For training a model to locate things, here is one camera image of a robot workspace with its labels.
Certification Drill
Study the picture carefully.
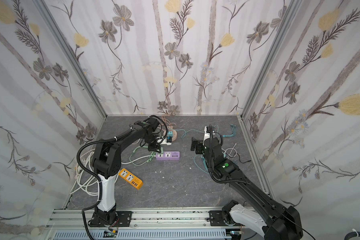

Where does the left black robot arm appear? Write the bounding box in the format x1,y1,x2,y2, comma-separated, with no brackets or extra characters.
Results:
76,115,169,229

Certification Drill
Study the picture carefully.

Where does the black cable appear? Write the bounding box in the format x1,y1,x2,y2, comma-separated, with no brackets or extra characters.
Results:
235,151,252,165

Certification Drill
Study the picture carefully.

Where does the white coiled power cable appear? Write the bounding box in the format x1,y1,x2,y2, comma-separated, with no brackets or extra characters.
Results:
68,148,157,197

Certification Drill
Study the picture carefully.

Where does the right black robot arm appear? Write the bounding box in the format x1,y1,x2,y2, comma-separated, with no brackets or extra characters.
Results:
191,125,307,240

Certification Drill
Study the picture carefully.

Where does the purple power strip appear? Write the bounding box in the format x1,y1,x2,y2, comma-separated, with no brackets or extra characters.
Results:
156,151,180,161

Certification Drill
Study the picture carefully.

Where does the pink usb cable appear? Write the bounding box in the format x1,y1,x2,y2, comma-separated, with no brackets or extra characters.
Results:
158,116,176,131

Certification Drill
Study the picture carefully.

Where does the orange power strip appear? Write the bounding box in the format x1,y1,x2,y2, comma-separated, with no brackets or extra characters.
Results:
118,168,143,190

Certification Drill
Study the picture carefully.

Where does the round pink power socket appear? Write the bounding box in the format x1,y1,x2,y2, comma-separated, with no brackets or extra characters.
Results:
167,130,178,143

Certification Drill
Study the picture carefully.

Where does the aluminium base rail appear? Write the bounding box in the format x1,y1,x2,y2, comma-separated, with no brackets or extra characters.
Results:
43,205,292,240

